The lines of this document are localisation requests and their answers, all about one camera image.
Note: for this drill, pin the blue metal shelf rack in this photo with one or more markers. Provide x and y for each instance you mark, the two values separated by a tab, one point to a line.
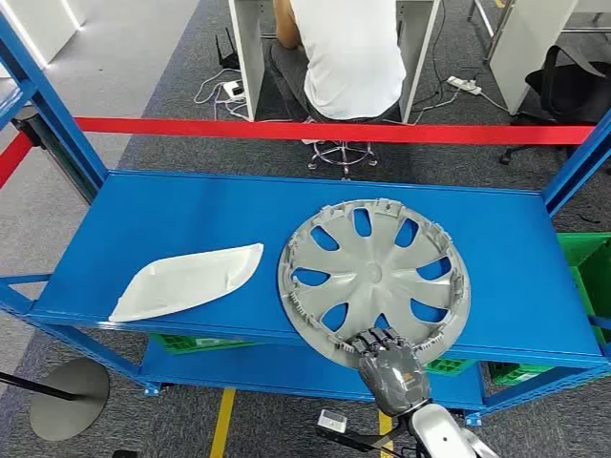
191	215

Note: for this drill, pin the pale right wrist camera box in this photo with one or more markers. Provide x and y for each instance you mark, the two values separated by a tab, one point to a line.
331	421

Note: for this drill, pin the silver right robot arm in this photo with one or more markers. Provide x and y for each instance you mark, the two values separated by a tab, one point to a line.
439	436

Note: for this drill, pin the black stanchion post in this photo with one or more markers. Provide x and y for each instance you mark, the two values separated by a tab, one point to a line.
72	401

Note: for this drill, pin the black router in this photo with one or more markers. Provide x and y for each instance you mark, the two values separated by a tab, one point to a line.
229	57

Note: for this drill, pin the white power strip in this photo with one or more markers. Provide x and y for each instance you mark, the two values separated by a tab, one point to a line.
464	85

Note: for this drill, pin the black office chair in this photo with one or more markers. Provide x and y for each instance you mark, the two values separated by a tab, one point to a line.
568	88

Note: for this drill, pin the white plastic trim part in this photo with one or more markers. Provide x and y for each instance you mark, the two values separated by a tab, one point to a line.
186	284

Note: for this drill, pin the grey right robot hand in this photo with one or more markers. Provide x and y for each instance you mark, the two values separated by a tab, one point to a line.
396	379

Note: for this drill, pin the chrome stanchion post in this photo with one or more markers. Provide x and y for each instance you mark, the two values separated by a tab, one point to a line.
62	161

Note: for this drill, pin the green plastic crate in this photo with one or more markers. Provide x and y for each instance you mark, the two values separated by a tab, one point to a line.
592	278
518	373
448	366
191	344

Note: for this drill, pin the grey plastic wheel hubcap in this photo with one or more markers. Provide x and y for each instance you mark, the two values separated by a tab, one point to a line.
372	275

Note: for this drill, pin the person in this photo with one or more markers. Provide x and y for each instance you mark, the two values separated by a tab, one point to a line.
353	57

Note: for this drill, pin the chrome stool base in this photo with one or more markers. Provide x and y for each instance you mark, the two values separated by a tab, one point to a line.
343	155

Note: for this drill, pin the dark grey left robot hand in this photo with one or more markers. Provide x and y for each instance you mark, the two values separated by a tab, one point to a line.
124	454

